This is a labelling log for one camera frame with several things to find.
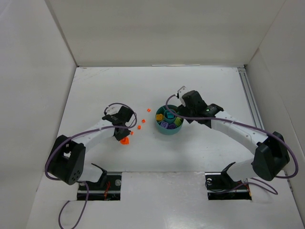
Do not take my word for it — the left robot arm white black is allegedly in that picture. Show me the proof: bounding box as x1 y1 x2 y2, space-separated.
44 103 137 187

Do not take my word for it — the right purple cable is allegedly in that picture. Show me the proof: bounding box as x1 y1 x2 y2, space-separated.
165 94 300 195

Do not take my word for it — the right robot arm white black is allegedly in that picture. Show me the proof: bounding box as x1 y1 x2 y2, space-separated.
177 87 290 182

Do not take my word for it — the teal oval lego piece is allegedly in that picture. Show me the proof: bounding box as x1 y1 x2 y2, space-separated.
166 113 175 119

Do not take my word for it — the yellow orange square lego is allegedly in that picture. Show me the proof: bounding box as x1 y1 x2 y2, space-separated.
156 114 164 122

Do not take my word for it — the dark purple long lego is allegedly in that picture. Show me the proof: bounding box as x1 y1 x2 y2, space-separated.
167 123 176 129

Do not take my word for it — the green square lego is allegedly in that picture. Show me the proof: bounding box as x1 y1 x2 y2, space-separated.
174 117 183 127

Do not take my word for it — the aluminium rail right side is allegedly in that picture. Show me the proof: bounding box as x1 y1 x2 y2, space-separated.
237 67 264 129

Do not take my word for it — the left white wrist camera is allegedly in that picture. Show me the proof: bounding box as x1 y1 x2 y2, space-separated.
104 106 118 115

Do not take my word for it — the teal round divided container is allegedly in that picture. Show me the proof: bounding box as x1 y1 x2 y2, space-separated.
155 104 184 135

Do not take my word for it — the lavender square lego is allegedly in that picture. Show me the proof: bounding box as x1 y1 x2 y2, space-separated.
160 121 169 129

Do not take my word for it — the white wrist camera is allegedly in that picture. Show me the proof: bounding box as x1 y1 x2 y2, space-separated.
104 106 118 115
177 86 189 106

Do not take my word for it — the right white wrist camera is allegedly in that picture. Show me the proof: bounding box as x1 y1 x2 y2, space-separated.
177 86 189 106

